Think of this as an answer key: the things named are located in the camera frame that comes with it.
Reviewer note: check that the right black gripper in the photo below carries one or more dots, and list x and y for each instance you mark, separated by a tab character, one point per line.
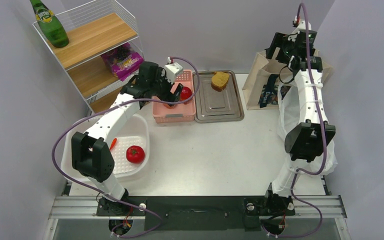
277	42

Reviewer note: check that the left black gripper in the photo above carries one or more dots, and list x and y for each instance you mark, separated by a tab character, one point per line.
168	96

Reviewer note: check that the red pomegranate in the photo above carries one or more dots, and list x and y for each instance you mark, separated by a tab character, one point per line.
186	93

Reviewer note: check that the beige canvas tote bag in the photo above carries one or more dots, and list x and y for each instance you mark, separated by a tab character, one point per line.
258	78

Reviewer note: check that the white plastic basin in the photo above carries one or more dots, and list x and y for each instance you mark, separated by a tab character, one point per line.
134	133

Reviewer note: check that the red tomato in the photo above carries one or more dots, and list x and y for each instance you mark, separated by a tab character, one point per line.
135	154

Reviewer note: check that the red chili pepper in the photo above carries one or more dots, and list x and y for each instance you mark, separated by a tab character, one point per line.
113	143

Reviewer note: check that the white plastic grocery bag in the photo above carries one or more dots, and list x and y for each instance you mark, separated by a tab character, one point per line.
289	109

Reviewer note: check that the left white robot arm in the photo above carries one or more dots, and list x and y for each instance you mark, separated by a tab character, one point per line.
90	151

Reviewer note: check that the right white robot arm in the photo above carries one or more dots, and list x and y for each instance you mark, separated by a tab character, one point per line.
304	126

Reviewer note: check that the pink plastic basket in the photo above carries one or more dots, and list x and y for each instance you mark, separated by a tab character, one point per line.
184	112

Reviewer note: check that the stainless steel tray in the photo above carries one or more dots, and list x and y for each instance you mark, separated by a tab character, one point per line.
218	106

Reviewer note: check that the brown bread slice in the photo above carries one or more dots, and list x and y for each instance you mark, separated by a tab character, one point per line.
219	80

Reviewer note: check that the purple snack packet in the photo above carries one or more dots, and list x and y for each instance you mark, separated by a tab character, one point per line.
122	61

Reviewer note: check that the green glass bottle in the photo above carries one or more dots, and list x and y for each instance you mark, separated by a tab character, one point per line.
50	25

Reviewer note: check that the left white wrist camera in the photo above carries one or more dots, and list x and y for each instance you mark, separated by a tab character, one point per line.
172	70

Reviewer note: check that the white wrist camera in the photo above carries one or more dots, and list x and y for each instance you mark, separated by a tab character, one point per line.
299	24
172	70

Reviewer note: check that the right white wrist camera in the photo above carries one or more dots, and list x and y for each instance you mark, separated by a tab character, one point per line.
299	24

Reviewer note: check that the white wire wooden shelf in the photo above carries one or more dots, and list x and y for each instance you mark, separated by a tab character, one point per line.
93	28

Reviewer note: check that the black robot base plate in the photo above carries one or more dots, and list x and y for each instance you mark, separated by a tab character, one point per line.
196	213

